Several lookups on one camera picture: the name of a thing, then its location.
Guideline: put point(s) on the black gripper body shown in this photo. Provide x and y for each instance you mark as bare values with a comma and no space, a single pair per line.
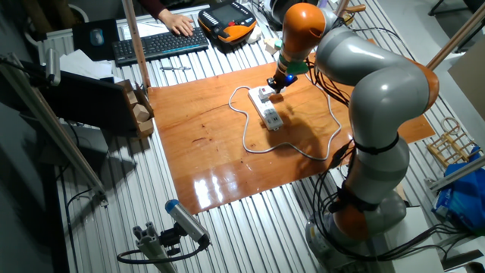
285,77

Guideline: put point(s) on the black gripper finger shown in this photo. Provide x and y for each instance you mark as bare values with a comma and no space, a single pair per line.
288,86
271,82

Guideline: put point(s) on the forearm in dark sleeve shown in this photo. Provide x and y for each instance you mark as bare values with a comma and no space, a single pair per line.
153,7

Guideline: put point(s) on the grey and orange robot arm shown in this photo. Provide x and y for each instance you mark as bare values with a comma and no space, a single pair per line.
386,95

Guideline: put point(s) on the person's bare hand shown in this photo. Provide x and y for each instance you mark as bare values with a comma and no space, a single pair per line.
180,23

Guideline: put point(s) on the white power strip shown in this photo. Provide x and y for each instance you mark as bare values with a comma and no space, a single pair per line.
267,112

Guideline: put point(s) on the small white block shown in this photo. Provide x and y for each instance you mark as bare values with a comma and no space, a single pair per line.
270,45

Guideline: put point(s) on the white rounded object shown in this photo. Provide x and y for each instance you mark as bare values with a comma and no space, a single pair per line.
254,35

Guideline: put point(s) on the orange and black teach pendant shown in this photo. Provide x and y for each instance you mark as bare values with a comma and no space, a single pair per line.
227,22

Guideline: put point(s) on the brown wooden board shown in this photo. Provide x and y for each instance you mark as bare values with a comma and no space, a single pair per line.
212,151

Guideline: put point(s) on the small metal tool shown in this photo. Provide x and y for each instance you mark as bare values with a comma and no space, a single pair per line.
174,68

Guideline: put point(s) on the black keyboard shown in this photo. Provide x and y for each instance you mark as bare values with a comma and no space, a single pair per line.
151,45

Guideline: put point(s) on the wooden block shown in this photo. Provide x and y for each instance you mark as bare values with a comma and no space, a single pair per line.
141,113
146,129
132,98

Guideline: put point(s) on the white paper sheet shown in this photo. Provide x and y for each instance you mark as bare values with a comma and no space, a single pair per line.
148,29

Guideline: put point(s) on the wooden rack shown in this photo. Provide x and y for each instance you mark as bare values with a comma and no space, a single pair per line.
454,142

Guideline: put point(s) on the grey computer mouse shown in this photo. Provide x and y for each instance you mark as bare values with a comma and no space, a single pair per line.
97,36

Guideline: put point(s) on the beige cardboard panel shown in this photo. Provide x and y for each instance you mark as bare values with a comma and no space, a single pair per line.
471,76

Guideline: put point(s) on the aluminium bar by bag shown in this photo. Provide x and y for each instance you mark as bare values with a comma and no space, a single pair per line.
454,173

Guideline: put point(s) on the black box with wooden edge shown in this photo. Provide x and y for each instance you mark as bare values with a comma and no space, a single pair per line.
83,98

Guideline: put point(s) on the white paper stack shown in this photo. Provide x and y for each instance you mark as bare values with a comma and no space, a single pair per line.
83,64

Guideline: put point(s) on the black mouse pad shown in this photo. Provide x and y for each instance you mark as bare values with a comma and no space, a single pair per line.
81,41

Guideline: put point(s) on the short aluminium profile stub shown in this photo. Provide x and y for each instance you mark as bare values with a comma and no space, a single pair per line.
151,246

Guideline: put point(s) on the blue plastic bag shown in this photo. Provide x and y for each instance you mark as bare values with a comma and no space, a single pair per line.
462,201

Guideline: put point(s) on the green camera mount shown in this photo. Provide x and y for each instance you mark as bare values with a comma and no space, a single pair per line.
297,68

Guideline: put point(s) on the upright wooden post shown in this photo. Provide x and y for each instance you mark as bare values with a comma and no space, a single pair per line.
354,8

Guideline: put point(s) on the wooden frame pole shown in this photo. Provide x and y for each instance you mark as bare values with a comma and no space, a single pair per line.
458,34
136,41

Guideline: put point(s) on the silver depth camera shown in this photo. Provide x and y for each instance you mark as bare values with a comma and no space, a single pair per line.
185,220
53,68

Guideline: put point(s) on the black camera bracket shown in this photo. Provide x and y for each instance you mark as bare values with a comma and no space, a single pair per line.
170,239

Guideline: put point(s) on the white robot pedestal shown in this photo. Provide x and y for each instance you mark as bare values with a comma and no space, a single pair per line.
417,227

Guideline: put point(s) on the long aluminium frame bar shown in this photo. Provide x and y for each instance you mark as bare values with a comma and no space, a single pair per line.
57,130

